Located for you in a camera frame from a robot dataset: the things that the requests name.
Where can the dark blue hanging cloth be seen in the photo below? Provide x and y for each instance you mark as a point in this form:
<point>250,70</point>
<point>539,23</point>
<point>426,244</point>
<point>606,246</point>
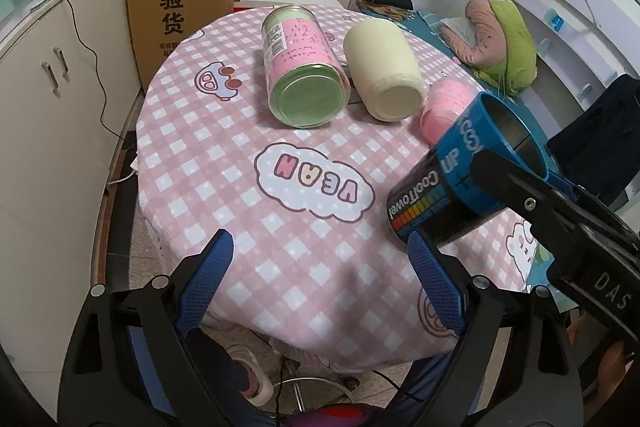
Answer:
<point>610,127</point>

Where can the pink plush pillow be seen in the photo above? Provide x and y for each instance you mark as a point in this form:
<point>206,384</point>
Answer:
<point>475,39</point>

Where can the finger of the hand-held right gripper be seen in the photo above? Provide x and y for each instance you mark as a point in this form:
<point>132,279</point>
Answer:
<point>520,197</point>
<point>570,190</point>

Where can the clear tape roll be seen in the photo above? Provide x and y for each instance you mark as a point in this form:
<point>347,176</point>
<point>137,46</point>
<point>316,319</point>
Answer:
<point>261,389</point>

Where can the brown striped scarf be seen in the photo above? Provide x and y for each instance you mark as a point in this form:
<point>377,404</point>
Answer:
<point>382,11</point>

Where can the green pillow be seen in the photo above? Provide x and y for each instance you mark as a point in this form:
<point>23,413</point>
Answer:
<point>515,47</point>

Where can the white cabinet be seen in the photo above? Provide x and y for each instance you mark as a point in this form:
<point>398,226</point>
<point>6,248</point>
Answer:
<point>50,132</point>

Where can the blue printed cup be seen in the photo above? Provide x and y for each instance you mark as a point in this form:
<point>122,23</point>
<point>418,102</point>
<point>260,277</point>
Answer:
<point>462,144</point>

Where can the cream cup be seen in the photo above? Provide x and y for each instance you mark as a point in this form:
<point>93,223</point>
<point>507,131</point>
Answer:
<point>380,67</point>

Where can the chrome table base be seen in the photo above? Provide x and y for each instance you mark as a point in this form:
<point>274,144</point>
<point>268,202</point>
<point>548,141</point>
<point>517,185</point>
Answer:
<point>345,381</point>

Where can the pink and green cup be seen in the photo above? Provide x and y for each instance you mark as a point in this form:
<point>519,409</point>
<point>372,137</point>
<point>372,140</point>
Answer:
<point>300,57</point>

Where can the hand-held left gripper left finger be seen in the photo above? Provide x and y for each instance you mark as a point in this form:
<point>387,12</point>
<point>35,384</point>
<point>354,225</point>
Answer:
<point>212,269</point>

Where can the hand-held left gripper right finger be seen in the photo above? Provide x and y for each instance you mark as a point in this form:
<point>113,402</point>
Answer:
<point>440,287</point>

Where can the pink checkered tablecloth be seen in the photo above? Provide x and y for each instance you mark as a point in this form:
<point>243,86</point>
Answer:
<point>225,157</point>

